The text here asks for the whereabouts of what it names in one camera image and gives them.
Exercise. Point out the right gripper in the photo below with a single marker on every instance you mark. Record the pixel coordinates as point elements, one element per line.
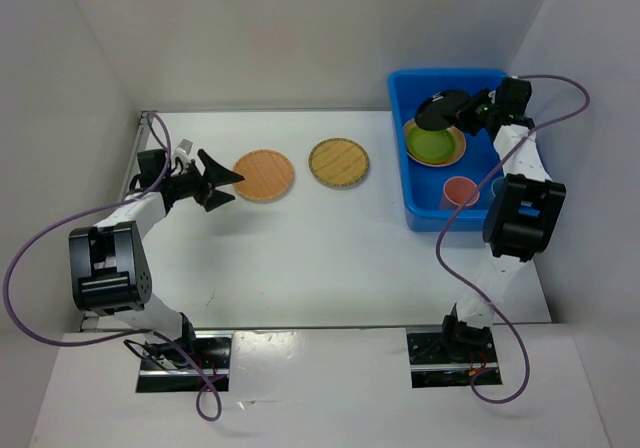
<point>463,113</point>

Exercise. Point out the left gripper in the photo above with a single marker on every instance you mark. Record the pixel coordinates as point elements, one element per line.
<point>216,175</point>

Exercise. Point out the beige round plate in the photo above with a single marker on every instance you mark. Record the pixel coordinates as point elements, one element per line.
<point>460,146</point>

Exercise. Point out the black round plate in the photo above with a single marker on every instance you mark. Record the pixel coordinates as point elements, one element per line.
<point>429,115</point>

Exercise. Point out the green round plate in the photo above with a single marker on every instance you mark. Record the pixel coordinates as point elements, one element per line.
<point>433,147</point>

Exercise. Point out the light brown woven plate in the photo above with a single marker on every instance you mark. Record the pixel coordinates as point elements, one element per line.
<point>268,175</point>

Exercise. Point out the pink plastic cup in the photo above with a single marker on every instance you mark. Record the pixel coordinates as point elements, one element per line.
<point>459,191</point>

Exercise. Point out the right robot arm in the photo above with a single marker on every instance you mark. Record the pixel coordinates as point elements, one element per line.
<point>521,218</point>

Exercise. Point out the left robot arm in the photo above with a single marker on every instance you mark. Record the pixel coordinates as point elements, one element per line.
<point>110,272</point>

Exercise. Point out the blue plastic cup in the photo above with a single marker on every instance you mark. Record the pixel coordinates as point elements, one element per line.
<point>496,187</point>

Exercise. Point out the bamboo pattern round plate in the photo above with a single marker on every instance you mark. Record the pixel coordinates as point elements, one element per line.
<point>339,163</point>

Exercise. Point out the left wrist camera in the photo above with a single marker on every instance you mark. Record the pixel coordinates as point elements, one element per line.
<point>184,148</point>

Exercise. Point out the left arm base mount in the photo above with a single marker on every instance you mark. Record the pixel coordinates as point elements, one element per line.
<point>167,372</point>

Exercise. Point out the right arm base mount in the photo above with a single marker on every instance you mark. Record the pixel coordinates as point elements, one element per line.
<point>432,366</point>

